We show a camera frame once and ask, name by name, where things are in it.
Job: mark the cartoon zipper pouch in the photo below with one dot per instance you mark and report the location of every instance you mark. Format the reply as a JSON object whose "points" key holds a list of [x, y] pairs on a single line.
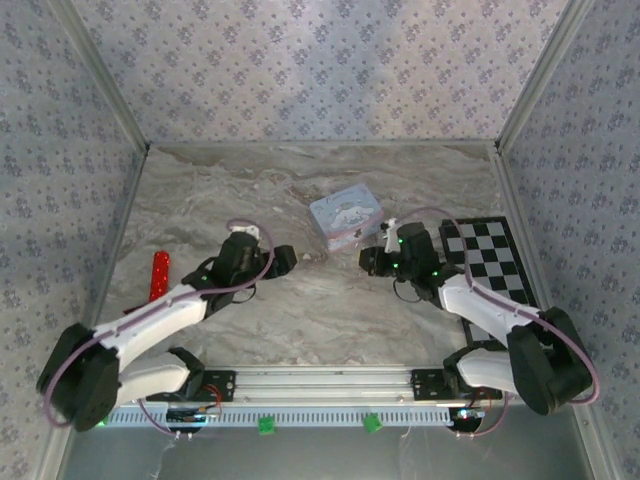
{"points": [[345, 215]]}

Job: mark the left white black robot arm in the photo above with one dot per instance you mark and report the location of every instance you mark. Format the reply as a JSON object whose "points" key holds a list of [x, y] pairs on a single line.
{"points": [[150, 320]]}

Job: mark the black grey chessboard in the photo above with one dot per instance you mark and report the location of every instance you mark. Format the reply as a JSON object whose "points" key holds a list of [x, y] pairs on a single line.
{"points": [[495, 260]]}

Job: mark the red glitter tube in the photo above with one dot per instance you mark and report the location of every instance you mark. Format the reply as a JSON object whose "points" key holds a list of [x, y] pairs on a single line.
{"points": [[160, 275]]}

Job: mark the green terminal connector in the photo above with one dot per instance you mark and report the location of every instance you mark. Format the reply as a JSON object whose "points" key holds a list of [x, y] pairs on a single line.
{"points": [[373, 423], [265, 425]]}

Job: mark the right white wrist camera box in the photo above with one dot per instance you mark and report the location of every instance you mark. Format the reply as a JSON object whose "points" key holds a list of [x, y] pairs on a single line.
{"points": [[391, 232]]}

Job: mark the aluminium table side rail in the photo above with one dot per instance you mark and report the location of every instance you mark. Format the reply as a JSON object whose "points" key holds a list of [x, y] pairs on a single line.
{"points": [[120, 225], [515, 200]]}

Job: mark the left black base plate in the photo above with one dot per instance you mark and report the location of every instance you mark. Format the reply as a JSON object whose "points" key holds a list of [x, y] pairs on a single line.
{"points": [[220, 385]]}

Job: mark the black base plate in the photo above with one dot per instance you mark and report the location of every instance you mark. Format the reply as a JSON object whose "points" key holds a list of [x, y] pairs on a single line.
{"points": [[220, 385], [430, 385]]}

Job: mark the aluminium mounting rail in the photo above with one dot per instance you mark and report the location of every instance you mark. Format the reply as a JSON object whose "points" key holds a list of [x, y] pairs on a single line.
{"points": [[320, 385]]}

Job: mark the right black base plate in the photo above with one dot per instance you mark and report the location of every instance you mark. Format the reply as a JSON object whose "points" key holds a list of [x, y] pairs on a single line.
{"points": [[430, 385]]}

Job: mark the aluminium frame post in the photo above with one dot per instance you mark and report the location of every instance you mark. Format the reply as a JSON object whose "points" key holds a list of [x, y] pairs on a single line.
{"points": [[545, 75], [100, 75]]}

